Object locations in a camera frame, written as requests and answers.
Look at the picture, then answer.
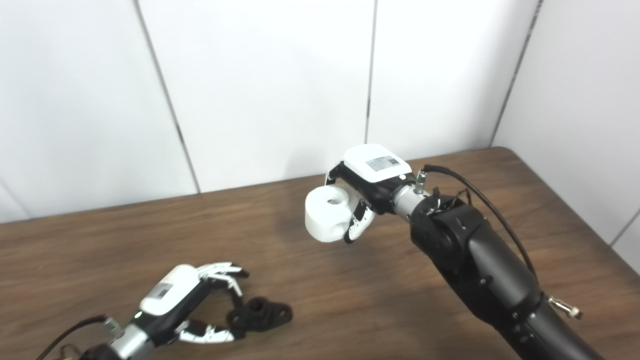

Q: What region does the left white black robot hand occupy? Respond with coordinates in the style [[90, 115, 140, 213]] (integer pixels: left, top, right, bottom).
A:
[[131, 261, 250, 347]]

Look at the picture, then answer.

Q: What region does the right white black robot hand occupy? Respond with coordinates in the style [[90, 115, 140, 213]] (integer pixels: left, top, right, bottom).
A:
[[325, 143, 418, 245]]

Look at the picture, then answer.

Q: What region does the round white piece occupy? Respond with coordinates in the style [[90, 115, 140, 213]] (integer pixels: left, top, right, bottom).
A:
[[304, 184, 361, 244]]

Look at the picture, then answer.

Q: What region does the black flanged holder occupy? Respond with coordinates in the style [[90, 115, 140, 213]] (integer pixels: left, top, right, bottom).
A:
[[226, 297, 294, 332]]

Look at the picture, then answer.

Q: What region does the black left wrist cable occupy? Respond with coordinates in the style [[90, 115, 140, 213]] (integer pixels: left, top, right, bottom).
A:
[[35, 315, 123, 360]]

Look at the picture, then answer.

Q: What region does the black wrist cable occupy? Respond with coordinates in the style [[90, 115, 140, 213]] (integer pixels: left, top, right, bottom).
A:
[[412, 165, 538, 281], [35, 315, 123, 360]]

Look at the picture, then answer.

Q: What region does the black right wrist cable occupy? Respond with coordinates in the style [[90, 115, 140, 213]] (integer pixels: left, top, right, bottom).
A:
[[412, 165, 538, 281]]

